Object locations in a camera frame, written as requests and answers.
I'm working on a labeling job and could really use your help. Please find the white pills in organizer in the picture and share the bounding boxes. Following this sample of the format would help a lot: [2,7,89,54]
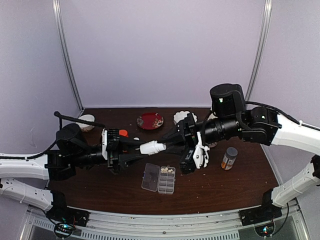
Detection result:
[160,167,175,174]

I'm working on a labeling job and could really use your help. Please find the white ceramic bowl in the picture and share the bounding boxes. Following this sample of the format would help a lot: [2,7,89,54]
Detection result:
[77,114,96,132]

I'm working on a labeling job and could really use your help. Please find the front aluminium rail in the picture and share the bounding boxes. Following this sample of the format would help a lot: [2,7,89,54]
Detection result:
[17,200,311,240]

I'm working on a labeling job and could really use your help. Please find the left round circuit board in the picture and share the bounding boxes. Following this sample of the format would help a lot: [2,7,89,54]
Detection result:
[53,222,75,239]

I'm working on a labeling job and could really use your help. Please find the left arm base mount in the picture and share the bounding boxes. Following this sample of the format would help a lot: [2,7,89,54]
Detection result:
[45,191,90,227]

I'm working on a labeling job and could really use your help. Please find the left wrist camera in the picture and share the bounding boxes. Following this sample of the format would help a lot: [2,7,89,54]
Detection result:
[101,128,108,160]

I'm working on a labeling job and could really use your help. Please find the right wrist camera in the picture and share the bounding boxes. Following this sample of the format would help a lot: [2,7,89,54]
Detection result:
[179,131,210,175]

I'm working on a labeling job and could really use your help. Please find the red floral plate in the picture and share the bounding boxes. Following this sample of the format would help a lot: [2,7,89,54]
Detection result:
[136,112,164,130]

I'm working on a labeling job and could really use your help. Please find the aluminium frame post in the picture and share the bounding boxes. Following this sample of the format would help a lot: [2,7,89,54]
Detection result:
[52,0,84,112]
[245,0,273,101]

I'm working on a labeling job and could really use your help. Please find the amber bottle grey cap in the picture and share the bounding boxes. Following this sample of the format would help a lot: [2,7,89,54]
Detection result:
[221,147,238,171]

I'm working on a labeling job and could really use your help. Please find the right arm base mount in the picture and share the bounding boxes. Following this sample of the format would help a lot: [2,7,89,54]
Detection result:
[239,189,282,226]

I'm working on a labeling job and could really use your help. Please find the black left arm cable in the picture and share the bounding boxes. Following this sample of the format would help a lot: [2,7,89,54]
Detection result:
[0,111,106,161]

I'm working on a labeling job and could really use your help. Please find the orange pill bottle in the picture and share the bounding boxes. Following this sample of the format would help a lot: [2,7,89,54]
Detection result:
[119,129,129,138]

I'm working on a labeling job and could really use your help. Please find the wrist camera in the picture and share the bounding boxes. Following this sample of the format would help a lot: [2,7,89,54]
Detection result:
[179,131,210,175]
[101,128,108,160]

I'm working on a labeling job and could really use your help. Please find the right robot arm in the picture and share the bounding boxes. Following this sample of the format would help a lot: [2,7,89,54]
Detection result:
[160,83,320,221]

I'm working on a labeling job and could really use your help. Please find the right round circuit board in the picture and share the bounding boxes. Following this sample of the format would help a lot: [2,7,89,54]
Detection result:
[254,223,275,238]

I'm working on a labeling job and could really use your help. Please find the white scalloped bowl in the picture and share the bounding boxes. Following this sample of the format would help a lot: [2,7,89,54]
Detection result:
[173,110,198,126]

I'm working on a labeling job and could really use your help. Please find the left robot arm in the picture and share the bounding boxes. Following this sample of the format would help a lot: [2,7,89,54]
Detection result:
[0,123,157,222]

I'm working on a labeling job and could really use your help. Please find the clear plastic pill organizer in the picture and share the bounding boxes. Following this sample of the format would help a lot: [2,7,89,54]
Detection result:
[141,163,176,195]

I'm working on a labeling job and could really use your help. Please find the round circuit board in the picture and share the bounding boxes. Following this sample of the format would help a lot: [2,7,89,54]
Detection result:
[53,222,75,239]
[254,223,275,238]

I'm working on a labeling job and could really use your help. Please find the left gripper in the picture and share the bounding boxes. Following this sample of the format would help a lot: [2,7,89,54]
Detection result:
[71,134,149,175]

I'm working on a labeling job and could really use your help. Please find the white floral mug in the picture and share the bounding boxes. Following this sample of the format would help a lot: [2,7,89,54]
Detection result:
[207,142,218,148]

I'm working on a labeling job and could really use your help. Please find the right aluminium frame post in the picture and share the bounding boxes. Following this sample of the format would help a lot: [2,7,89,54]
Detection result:
[245,0,273,101]

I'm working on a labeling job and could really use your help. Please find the left aluminium frame post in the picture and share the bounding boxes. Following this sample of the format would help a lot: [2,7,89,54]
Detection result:
[52,0,84,112]

